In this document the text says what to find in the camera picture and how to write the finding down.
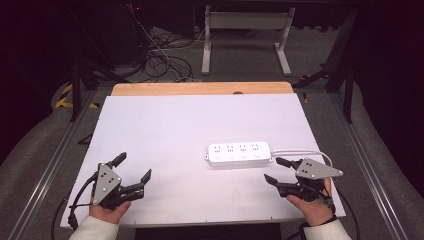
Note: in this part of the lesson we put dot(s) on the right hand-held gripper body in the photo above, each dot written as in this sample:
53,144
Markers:
313,170

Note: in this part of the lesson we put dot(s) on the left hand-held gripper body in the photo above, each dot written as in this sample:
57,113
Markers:
106,182

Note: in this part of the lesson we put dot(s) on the person's left hand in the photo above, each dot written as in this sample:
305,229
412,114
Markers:
107,212

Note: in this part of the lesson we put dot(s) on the person's right hand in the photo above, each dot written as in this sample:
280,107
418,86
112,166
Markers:
313,209

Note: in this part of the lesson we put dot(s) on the white power strip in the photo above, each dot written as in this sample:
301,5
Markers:
238,154

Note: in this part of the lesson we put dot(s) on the yellow black hazard tape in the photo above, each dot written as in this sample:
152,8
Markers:
63,101

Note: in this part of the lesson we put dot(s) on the black metal stand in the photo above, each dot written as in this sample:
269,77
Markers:
76,83
348,90

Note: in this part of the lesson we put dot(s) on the black equipment box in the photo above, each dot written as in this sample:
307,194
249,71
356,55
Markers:
160,30

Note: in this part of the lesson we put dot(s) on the aluminium floor rail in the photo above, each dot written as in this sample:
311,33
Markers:
43,180
370,173

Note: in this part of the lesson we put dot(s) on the white metal table frame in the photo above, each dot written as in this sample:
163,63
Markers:
246,20

